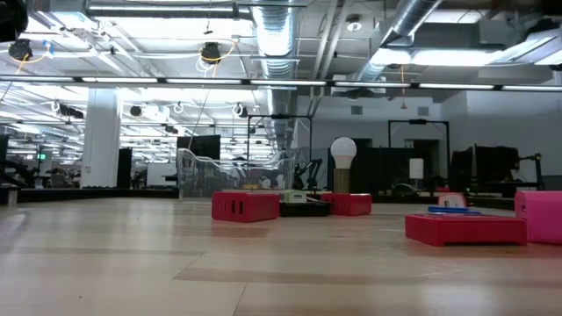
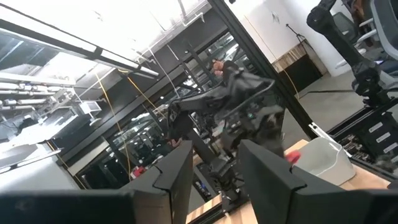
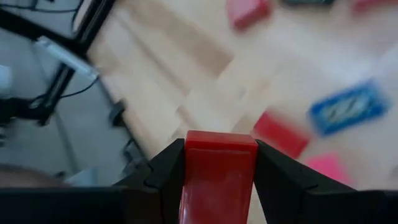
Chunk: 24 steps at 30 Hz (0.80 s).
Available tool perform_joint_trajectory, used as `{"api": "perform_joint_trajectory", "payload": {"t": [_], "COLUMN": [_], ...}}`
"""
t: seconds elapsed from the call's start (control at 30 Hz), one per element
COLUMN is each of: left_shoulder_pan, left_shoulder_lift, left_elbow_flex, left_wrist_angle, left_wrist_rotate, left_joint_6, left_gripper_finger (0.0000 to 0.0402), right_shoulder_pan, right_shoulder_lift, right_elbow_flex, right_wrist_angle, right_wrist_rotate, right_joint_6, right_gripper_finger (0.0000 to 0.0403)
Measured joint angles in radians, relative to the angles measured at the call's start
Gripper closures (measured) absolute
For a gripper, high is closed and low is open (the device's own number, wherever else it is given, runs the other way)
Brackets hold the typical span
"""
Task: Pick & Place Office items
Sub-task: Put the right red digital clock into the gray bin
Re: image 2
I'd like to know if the wood top black counter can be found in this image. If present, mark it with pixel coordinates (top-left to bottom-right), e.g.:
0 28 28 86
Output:
271 42 330 91

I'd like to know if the yellow hanging cable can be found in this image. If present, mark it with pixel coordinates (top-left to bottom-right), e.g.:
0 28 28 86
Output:
93 71 133 182
118 68 166 119

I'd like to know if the black camera stand pole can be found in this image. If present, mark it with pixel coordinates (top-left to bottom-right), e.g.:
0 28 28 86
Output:
306 0 391 105

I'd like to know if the computer tower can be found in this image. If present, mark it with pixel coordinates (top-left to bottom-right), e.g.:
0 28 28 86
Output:
192 163 219 202

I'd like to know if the red box on desk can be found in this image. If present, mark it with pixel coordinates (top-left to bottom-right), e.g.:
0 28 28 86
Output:
130 166 147 180

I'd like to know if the grey plastic bin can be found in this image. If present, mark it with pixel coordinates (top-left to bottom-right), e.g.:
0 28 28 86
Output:
294 136 356 187

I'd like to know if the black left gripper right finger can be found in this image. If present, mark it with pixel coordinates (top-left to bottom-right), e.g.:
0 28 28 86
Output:
238 139 398 224

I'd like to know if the black labelled drawer cabinet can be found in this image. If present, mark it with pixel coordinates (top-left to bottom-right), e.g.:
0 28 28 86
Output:
328 99 398 172

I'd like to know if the white frame office chair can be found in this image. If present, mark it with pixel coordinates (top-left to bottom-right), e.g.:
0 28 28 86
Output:
335 0 398 75

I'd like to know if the red plastic box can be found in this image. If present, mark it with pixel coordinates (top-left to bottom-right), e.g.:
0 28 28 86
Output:
285 150 302 165

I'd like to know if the black structural post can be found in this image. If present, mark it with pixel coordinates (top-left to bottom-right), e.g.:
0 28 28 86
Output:
207 0 318 140

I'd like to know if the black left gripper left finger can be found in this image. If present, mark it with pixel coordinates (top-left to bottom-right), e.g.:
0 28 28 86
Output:
0 139 195 224

